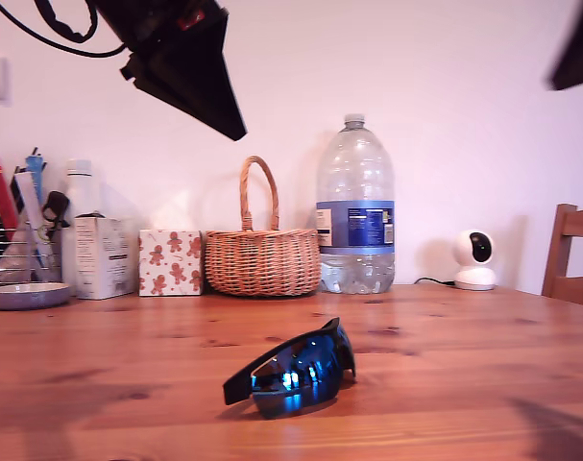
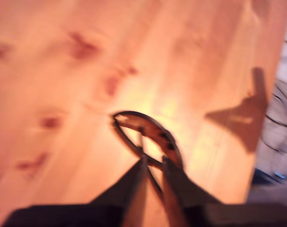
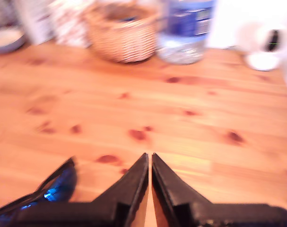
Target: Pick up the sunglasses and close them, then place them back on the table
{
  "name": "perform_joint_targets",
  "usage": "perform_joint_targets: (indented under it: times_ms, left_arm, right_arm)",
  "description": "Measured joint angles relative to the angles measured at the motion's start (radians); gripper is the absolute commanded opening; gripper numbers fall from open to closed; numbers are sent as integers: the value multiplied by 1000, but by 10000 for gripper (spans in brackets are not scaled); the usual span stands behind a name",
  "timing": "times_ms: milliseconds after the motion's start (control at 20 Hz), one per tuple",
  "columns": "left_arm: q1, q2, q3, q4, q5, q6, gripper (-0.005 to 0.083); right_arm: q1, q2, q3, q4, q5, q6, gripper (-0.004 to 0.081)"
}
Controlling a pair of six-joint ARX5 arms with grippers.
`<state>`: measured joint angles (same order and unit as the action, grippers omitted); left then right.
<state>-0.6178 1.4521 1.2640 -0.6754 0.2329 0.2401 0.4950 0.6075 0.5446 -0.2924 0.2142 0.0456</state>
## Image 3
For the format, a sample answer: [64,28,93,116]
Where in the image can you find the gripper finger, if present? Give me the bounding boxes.
[93,152,150,227]
[151,152,214,227]

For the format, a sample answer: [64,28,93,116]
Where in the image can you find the black sunglasses with blue lenses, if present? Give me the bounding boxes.
[0,156,78,222]

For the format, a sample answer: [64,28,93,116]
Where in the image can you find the large clear water bottle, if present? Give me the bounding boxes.
[156,0,216,65]

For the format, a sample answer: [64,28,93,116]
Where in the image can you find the gingerbread print tissue box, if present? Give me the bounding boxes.
[48,0,92,48]

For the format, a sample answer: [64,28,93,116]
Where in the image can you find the white printed carton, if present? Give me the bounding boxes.
[14,0,56,45]

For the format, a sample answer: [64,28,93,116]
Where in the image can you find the grey round plate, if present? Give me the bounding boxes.
[0,26,27,55]

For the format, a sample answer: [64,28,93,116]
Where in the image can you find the wicker basket with handle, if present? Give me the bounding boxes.
[85,2,158,63]

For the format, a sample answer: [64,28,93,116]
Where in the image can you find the small white round camera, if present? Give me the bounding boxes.
[235,22,287,71]

